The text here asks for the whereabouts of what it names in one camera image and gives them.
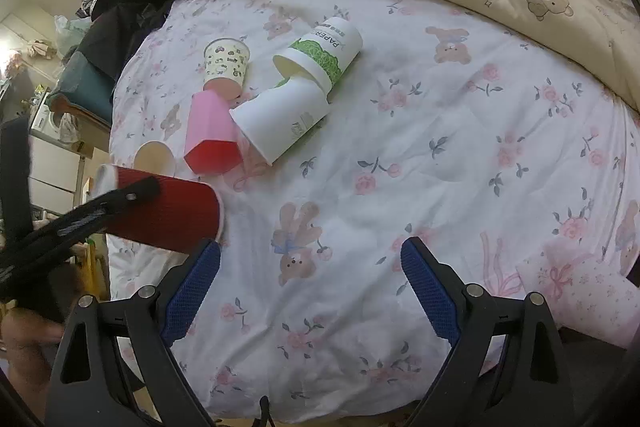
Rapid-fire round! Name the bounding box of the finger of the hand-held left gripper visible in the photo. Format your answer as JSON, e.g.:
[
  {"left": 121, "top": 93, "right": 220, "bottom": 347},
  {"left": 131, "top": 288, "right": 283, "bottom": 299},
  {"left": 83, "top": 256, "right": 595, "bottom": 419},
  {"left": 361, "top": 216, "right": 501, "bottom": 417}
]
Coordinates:
[{"left": 50, "top": 176, "right": 163, "bottom": 241}]

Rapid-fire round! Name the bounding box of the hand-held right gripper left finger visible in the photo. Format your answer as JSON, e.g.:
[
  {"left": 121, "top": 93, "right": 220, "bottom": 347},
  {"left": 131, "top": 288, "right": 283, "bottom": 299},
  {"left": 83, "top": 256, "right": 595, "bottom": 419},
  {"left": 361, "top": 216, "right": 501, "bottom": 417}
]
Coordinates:
[{"left": 45, "top": 237, "right": 223, "bottom": 427}]

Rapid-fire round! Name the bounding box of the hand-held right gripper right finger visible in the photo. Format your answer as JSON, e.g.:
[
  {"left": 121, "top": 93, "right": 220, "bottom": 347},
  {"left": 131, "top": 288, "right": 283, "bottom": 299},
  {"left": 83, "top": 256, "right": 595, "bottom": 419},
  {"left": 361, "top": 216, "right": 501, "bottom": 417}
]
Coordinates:
[{"left": 400, "top": 236, "right": 592, "bottom": 427}]

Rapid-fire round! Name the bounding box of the red ribbed paper cup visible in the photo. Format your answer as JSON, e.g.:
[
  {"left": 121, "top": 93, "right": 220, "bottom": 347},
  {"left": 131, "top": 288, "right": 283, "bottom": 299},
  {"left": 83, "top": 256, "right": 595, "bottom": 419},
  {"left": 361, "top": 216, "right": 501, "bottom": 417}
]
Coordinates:
[{"left": 95, "top": 163, "right": 226, "bottom": 255}]

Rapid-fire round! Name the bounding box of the person's left forearm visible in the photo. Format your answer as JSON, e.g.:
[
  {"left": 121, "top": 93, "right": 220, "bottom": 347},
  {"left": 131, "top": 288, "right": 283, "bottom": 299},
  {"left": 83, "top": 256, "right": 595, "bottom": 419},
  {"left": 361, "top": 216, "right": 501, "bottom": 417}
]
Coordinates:
[{"left": 0, "top": 307, "right": 67, "bottom": 408}]

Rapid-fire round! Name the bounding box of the small beige paper cup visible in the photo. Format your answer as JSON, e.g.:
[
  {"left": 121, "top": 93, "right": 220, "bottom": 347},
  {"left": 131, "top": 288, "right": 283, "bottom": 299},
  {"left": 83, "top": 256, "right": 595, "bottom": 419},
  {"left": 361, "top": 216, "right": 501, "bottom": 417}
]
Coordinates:
[{"left": 133, "top": 140, "right": 177, "bottom": 180}]

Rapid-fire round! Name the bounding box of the pink plastic cup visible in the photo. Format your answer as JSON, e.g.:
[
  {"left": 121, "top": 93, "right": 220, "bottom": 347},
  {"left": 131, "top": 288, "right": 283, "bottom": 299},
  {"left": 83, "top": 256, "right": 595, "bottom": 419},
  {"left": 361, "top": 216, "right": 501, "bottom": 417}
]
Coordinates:
[{"left": 183, "top": 90, "right": 244, "bottom": 176}]

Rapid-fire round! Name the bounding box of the pink floral paper cup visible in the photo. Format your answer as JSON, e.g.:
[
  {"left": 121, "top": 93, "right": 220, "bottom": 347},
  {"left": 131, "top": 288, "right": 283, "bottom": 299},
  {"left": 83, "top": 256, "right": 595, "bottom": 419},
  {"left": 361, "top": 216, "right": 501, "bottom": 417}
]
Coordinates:
[{"left": 517, "top": 251, "right": 640, "bottom": 351}]

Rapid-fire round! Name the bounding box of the white cartoon print paper cup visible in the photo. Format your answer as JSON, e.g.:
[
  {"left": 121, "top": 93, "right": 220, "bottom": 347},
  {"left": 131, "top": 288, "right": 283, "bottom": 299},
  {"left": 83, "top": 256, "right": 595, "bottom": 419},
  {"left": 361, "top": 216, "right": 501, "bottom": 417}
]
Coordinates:
[{"left": 202, "top": 37, "right": 251, "bottom": 100}]

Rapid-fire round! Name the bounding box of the large plain white paper cup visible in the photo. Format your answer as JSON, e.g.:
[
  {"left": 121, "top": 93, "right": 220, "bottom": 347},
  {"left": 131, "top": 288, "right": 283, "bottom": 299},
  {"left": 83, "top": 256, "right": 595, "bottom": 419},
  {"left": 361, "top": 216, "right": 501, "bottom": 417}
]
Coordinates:
[{"left": 228, "top": 76, "right": 331, "bottom": 166}]

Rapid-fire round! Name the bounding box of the white green label paper cup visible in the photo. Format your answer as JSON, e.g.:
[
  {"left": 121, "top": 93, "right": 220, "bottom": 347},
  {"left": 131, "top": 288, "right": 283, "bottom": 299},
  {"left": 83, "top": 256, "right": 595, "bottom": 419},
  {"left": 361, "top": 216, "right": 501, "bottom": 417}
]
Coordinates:
[{"left": 272, "top": 17, "right": 364, "bottom": 96}]

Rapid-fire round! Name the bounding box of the white cabinet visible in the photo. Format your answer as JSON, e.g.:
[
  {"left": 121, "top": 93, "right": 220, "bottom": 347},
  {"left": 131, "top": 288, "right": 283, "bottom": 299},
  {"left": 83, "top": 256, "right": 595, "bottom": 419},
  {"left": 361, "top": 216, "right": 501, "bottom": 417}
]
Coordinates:
[{"left": 27, "top": 134, "right": 86, "bottom": 215}]

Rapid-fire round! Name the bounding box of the white floral bed sheet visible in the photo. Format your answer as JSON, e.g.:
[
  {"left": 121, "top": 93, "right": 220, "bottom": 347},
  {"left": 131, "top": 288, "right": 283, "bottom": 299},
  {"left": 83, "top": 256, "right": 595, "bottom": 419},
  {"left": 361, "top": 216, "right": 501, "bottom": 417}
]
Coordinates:
[{"left": 106, "top": 0, "right": 640, "bottom": 421}]

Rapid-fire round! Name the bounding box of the teal cushioned chair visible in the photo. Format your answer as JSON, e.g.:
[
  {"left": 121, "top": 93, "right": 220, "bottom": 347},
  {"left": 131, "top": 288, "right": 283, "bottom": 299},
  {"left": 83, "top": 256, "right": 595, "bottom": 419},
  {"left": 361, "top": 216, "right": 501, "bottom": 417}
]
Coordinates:
[{"left": 47, "top": 51, "right": 117, "bottom": 128}]

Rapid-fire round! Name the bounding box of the dark clothing pile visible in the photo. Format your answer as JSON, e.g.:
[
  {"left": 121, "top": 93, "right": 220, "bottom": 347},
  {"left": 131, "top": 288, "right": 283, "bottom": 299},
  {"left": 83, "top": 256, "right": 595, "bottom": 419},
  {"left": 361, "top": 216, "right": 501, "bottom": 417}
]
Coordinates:
[{"left": 79, "top": 0, "right": 174, "bottom": 78}]

